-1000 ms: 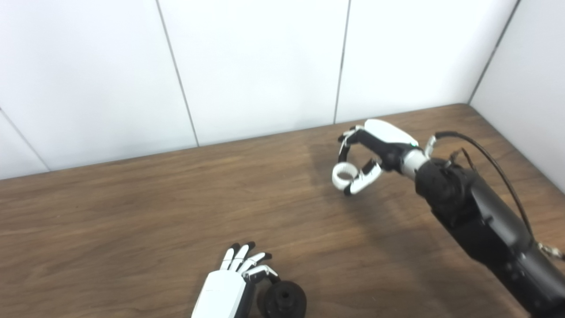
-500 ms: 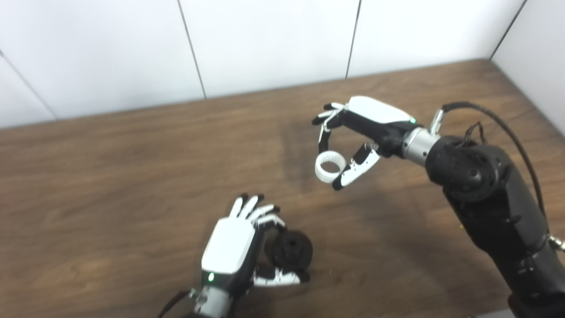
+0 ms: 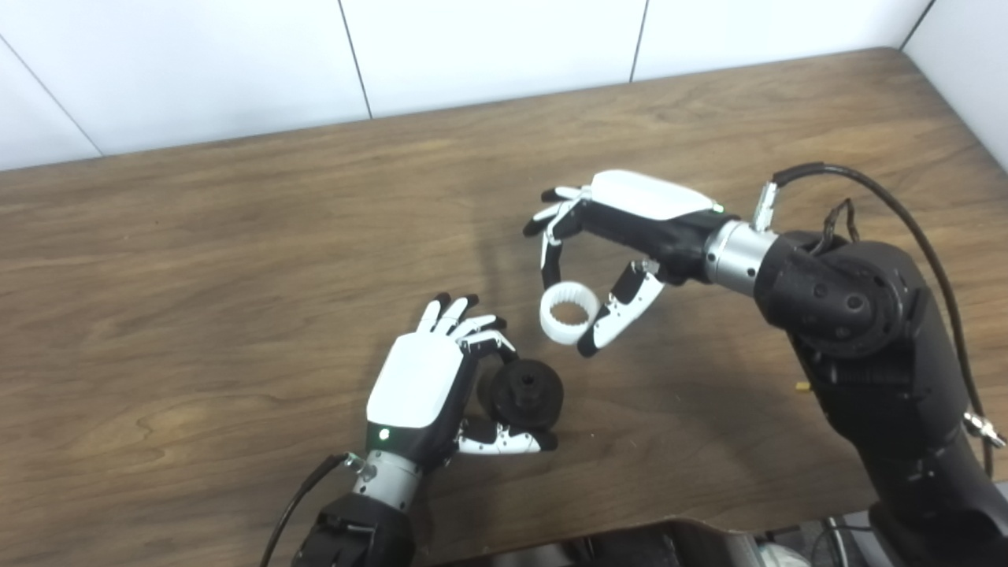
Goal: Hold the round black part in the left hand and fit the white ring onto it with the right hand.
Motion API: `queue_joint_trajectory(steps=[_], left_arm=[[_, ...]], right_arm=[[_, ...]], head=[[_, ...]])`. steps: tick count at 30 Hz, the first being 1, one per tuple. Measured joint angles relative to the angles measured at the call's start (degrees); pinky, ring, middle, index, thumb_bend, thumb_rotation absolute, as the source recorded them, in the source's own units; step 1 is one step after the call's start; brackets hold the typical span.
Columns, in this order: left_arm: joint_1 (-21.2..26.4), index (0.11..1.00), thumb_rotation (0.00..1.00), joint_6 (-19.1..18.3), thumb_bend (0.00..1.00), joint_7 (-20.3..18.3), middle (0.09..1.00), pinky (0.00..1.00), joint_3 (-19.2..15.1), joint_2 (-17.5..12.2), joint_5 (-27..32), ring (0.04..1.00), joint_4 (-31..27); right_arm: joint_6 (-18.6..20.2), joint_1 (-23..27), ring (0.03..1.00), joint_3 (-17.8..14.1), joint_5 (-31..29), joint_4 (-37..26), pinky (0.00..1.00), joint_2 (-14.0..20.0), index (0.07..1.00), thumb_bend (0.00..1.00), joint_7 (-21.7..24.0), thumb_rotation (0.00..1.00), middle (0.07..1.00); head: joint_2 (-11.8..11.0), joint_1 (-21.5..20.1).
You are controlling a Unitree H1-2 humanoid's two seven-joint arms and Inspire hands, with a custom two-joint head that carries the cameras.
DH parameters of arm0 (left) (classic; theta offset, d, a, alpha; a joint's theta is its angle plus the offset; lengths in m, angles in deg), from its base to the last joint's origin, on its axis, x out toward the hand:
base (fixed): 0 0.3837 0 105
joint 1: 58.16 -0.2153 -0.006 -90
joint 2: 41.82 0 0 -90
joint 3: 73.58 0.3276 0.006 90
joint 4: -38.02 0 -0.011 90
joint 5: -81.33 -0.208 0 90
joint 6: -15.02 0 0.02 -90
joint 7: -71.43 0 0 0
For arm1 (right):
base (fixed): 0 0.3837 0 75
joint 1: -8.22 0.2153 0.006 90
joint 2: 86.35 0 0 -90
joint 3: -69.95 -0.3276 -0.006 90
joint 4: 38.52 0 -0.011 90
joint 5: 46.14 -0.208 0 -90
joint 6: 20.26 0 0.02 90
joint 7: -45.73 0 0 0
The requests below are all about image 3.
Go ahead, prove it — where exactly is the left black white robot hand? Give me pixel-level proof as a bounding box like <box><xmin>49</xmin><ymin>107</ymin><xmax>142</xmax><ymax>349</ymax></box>
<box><xmin>366</xmin><ymin>293</ymin><xmax>558</xmax><ymax>473</ymax></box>

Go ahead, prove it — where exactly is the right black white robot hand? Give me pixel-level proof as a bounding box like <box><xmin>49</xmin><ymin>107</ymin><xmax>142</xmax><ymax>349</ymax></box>
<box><xmin>523</xmin><ymin>169</ymin><xmax>738</xmax><ymax>358</ymax></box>

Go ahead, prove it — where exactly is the round black plastic part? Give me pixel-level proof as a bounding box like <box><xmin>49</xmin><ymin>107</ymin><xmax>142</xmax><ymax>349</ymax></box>
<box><xmin>478</xmin><ymin>359</ymin><xmax>565</xmax><ymax>432</ymax></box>

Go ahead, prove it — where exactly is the white plastic ring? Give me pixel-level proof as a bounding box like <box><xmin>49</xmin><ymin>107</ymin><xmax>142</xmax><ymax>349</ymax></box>
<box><xmin>539</xmin><ymin>281</ymin><xmax>602</xmax><ymax>345</ymax></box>

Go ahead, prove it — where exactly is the black robot body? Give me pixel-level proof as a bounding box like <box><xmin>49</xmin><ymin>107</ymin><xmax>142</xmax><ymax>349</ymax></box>
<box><xmin>472</xmin><ymin>518</ymin><xmax>761</xmax><ymax>567</ymax></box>

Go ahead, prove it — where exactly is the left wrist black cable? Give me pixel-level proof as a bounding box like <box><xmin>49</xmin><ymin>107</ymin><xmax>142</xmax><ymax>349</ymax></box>
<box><xmin>259</xmin><ymin>452</ymin><xmax>372</xmax><ymax>567</ymax></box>

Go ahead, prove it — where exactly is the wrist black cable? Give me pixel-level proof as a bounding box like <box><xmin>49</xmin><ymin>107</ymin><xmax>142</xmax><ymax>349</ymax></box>
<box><xmin>752</xmin><ymin>161</ymin><xmax>1006</xmax><ymax>478</ymax></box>
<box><xmin>259</xmin><ymin>452</ymin><xmax>372</xmax><ymax>567</ymax></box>

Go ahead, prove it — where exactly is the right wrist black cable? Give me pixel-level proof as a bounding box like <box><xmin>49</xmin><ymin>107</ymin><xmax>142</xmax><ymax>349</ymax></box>
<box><xmin>752</xmin><ymin>161</ymin><xmax>1006</xmax><ymax>478</ymax></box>

